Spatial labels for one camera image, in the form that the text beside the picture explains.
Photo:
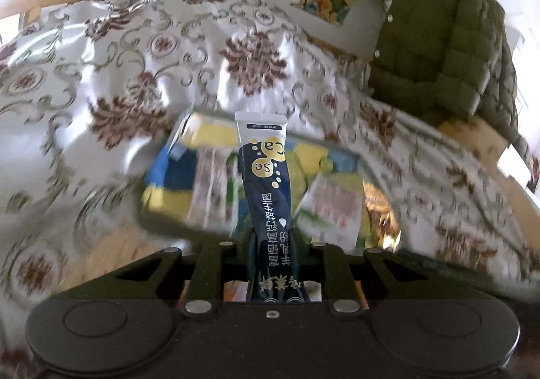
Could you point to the grey shallow tray box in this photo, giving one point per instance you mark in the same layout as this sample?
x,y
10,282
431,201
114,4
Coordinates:
x,y
185,228

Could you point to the pile of snack packets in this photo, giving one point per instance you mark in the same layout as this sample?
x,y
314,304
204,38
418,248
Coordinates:
x,y
168,176

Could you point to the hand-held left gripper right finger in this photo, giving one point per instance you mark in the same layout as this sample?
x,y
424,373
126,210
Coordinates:
x,y
310,254

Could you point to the white snack packet green print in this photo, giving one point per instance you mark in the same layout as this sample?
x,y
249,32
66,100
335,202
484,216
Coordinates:
x,y
333,206
213,189

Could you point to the dark blue stick packet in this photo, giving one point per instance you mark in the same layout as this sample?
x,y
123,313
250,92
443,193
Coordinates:
x,y
263,176

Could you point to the clear packet of brown snacks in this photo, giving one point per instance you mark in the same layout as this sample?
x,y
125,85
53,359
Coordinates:
x,y
379,214

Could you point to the olive puffer jacket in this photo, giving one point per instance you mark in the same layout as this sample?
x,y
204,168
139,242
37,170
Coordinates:
x,y
438,50

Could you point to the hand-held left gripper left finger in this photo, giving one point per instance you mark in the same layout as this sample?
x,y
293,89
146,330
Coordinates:
x,y
236,253

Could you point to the floral printed blanket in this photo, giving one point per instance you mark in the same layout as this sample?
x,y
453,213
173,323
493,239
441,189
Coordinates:
x,y
126,79

